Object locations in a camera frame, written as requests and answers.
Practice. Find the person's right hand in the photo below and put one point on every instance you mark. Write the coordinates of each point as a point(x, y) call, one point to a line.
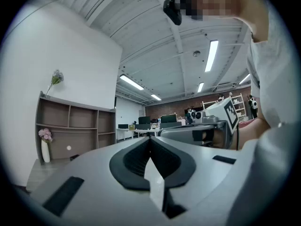
point(218, 139)

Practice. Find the person's gray shirt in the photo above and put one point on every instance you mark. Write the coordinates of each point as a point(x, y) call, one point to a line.
point(275, 79)

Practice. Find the white shelving rack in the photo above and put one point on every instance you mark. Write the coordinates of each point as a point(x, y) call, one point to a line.
point(240, 105)

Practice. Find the person's head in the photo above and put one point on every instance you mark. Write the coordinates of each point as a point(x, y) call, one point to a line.
point(254, 13)

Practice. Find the gray wooden shelf unit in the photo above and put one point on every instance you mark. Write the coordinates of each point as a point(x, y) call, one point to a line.
point(56, 113)

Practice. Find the person's right forearm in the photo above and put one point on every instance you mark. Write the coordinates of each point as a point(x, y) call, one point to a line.
point(254, 133)

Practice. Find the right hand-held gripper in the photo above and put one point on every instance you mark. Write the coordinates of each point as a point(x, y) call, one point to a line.
point(223, 112)

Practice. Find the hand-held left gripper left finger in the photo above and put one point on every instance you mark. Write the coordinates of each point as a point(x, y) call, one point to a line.
point(94, 173)

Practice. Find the gray wooden desk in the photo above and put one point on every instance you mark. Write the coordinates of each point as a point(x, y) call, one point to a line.
point(44, 173)

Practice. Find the black pen holder box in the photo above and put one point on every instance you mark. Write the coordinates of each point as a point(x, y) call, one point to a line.
point(74, 157)

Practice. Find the black monitor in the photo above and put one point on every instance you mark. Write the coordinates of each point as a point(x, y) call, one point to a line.
point(144, 120)
point(168, 119)

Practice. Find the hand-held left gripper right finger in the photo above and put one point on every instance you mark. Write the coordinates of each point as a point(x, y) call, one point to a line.
point(202, 173)

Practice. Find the ceiling light strip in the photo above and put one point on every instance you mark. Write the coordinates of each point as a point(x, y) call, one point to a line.
point(200, 87)
point(211, 55)
point(156, 97)
point(131, 82)
point(244, 79)

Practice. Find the black head-mounted camera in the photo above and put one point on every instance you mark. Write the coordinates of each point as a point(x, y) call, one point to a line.
point(174, 10)

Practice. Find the purple flower stem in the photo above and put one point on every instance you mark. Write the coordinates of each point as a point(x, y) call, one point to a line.
point(57, 77)

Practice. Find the white ribbed vase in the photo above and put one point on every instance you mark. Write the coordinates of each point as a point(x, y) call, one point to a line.
point(45, 152)

